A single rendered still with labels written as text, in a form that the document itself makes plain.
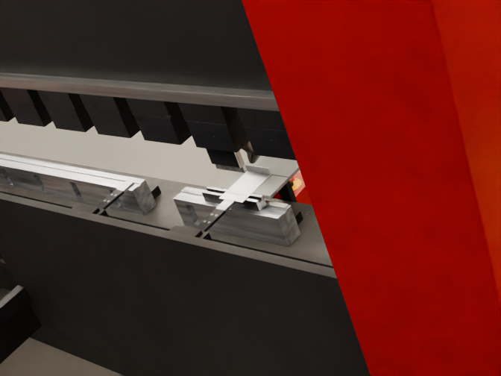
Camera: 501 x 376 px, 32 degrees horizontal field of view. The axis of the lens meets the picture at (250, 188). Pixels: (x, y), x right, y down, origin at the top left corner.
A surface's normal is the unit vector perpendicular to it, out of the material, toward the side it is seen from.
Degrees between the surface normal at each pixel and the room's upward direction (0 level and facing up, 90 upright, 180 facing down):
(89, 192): 90
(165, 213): 0
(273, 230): 90
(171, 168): 0
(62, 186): 90
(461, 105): 90
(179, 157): 0
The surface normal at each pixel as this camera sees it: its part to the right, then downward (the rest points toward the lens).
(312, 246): -0.31, -0.80
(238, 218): -0.59, 0.58
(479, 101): 0.74, 0.12
